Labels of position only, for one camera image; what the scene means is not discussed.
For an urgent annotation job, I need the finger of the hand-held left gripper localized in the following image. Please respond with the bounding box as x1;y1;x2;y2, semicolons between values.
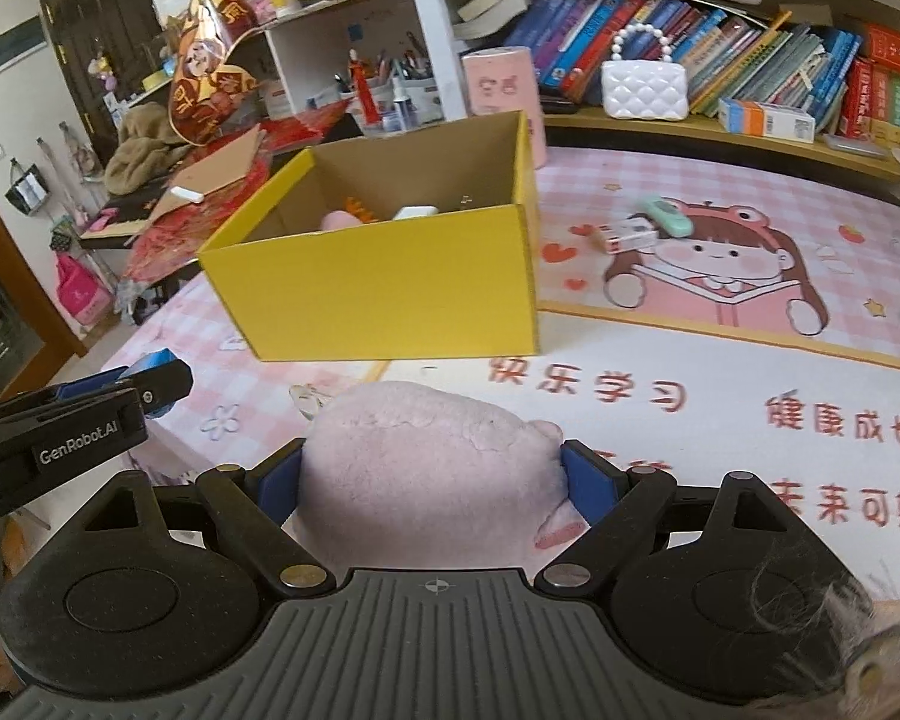
56;349;194;419

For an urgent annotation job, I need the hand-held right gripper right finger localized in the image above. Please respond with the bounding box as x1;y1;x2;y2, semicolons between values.
534;439;777;593

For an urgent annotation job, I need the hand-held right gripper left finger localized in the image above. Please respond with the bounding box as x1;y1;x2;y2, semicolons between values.
82;439;338;593

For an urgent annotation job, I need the pink plush pig toy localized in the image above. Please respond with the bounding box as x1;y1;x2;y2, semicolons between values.
294;381;597;575

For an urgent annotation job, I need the yellow cardboard box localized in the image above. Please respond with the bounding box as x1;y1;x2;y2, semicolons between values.
197;111;542;362

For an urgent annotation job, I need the pink bag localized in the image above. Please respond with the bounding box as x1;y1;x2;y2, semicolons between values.
54;253;113;327

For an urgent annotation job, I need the pink checkered desk mat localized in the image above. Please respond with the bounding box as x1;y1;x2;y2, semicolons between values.
101;146;900;593

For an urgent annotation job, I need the red patterned paper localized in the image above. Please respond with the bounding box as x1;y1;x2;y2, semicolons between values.
124;101;353;286

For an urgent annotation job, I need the flat cardboard piece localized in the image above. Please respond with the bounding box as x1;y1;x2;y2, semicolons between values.
146;124;271;224

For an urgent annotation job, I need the brown crumpled cloth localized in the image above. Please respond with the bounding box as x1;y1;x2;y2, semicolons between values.
105;103;196;196

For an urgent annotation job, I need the black hanging bag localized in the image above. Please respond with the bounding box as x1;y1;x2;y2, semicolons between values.
6;159;50;212

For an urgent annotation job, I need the small white and pink box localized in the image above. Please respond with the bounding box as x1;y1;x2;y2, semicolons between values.
596;217;658;256

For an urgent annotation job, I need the small toy car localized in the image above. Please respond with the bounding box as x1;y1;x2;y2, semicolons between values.
641;195;692;235

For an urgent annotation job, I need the red and gold decoration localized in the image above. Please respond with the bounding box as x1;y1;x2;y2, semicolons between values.
169;0;271;143

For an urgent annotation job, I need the grey furry sleeve cuff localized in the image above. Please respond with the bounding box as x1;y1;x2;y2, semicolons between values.
832;585;900;715

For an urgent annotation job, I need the dark wooden door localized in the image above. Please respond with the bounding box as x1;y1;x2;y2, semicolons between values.
34;0;170;158

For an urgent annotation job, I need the white shelf unit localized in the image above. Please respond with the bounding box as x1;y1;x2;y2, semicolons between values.
217;0;451;136

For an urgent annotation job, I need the wooden bookshelf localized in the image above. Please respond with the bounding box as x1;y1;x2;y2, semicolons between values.
397;0;900;181

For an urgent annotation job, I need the clear pen holder with pens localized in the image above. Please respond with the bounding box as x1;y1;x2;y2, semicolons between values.
337;49;443;132

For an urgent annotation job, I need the pink printed cylinder holder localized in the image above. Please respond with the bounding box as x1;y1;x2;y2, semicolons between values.
461;46;548;170

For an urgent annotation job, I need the orange and white carton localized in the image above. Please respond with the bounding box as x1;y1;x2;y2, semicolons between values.
718;97;818;143

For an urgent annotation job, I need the grey flat case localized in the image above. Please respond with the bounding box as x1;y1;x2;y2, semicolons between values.
821;133;893;158

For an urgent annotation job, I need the row of standing books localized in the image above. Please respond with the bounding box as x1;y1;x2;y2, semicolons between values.
454;0;863;121

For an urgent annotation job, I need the red standing thick book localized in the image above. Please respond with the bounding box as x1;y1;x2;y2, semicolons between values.
844;60;875;138

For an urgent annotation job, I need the framed wall picture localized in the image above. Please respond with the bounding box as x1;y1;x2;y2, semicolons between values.
0;15;50;82

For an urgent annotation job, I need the white quilted pearl-handle purse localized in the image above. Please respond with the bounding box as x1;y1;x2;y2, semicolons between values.
600;22;689;121

